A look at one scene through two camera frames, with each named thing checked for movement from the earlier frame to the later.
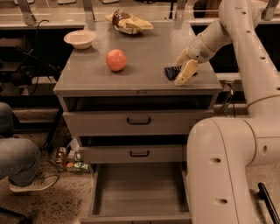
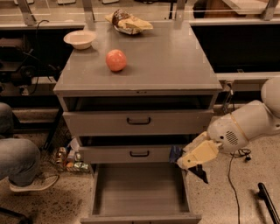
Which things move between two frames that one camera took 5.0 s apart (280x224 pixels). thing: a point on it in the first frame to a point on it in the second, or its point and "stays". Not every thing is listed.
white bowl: [80, 38] stays
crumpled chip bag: [126, 23] stays
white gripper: [198, 50] to [226, 135]
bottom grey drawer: [139, 193] stays
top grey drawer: [135, 115] stays
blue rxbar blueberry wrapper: [171, 72] to [176, 150]
